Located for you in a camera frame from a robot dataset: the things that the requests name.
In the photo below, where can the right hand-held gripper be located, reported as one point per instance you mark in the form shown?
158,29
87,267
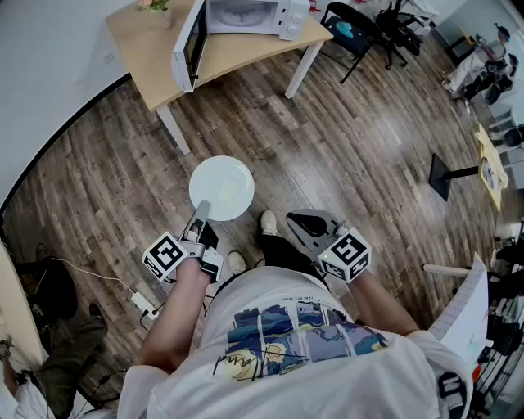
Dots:
346,253

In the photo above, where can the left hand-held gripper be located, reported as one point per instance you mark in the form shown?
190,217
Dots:
165,255

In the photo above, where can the white round plate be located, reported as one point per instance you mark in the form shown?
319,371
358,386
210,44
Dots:
213,176

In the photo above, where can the white microwave oven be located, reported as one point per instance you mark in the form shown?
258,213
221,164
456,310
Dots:
286,16

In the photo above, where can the person's left forearm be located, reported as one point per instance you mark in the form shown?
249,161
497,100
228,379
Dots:
176,315

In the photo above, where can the person's right forearm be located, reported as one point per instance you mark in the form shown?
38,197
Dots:
380,307

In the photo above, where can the person's right shoe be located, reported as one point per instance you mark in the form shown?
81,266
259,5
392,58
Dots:
268,221

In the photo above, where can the person's shoe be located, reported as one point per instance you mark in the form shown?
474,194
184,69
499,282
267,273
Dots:
268,221
236,262

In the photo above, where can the person's left shoe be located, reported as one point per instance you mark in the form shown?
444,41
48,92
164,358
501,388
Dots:
236,262

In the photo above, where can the white power strip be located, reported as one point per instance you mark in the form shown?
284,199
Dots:
144,305

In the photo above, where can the black stand with square base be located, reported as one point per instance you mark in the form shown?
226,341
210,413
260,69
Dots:
440,176

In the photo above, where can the beige wooden rod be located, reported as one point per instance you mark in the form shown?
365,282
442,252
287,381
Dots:
446,269

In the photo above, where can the black bag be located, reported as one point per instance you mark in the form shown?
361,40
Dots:
49,286

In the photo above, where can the person's white printed t-shirt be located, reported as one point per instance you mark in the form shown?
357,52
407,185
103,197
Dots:
327,388

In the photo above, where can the light wooden table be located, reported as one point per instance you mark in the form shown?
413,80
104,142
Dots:
139,61

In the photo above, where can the white grid board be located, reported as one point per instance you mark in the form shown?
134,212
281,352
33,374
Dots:
466,319

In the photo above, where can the small yellow table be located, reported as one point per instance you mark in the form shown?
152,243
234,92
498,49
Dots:
489,147

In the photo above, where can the black folding chair blue print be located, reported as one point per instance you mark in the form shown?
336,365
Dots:
348,28

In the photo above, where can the round cream table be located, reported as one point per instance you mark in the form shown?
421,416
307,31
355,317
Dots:
16,307

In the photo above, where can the black office chair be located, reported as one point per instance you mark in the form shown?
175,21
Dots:
399,32

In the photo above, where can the pink vase with flowers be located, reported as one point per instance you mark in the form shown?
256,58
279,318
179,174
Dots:
165,16

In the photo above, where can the black equipment rack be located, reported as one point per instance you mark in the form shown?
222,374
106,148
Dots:
505,335

